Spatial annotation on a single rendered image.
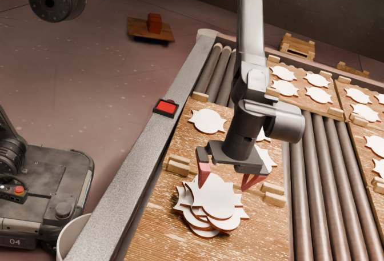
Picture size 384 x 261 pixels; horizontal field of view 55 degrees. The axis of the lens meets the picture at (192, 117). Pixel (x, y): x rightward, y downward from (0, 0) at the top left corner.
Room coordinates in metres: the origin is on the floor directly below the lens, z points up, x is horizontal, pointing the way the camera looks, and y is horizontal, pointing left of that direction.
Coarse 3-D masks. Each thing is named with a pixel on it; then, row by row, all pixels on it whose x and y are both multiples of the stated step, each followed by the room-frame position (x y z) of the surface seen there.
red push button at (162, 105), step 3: (159, 102) 1.10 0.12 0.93; (162, 102) 1.10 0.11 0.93; (165, 102) 1.11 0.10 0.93; (159, 105) 1.08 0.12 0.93; (162, 105) 1.08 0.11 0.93; (165, 105) 1.09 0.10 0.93; (168, 105) 1.09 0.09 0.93; (171, 105) 1.10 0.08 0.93; (174, 105) 1.10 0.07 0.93; (156, 108) 1.05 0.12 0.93; (159, 108) 1.06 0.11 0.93; (162, 108) 1.06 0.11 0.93; (165, 108) 1.07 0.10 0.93; (168, 108) 1.07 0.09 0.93; (171, 108) 1.08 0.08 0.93; (174, 108) 1.08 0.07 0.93; (168, 111) 1.05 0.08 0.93; (171, 111) 1.06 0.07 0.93
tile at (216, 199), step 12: (216, 180) 0.70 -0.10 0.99; (192, 192) 0.64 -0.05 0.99; (204, 192) 0.65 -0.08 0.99; (216, 192) 0.66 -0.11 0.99; (228, 192) 0.67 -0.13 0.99; (204, 204) 0.61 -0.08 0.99; (216, 204) 0.62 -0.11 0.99; (228, 204) 0.63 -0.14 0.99; (240, 204) 0.64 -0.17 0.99; (216, 216) 0.58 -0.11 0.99; (228, 216) 0.59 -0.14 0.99
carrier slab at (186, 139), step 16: (224, 112) 1.14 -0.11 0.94; (176, 128) 0.96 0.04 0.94; (192, 128) 0.98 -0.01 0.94; (224, 128) 1.04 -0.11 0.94; (176, 144) 0.87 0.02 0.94; (192, 144) 0.90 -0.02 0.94; (256, 144) 0.99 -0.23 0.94; (272, 144) 1.02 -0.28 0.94; (192, 160) 0.82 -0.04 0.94; (224, 176) 0.79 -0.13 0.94; (240, 176) 0.81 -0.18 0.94; (272, 176) 0.85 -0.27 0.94; (256, 192) 0.77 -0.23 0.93
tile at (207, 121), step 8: (192, 112) 1.07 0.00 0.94; (200, 112) 1.08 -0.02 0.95; (208, 112) 1.09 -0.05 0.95; (216, 112) 1.11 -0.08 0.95; (192, 120) 1.02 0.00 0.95; (200, 120) 1.03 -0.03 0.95; (208, 120) 1.04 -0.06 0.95; (216, 120) 1.06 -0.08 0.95; (224, 120) 1.07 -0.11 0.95; (200, 128) 0.98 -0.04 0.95; (208, 128) 1.00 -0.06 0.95; (216, 128) 1.01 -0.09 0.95
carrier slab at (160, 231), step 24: (168, 192) 0.67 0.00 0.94; (240, 192) 0.75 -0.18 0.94; (144, 216) 0.58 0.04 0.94; (168, 216) 0.60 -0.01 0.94; (264, 216) 0.68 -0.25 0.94; (144, 240) 0.51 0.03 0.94; (168, 240) 0.53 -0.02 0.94; (192, 240) 0.55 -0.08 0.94; (216, 240) 0.57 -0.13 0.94; (240, 240) 0.59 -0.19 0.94; (264, 240) 0.61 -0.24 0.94; (288, 240) 0.63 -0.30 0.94
